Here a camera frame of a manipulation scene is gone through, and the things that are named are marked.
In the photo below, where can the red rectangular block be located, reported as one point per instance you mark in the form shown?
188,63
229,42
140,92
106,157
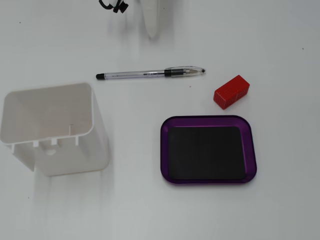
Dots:
230,91

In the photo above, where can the purple tray with black mat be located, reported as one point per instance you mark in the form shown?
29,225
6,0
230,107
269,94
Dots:
207,152

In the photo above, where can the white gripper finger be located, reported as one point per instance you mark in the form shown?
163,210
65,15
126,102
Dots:
151,17

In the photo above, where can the white plastic pen holder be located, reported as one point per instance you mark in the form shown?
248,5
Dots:
75,155

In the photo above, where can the clear ballpoint pen black grip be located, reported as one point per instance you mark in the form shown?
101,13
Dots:
135,74

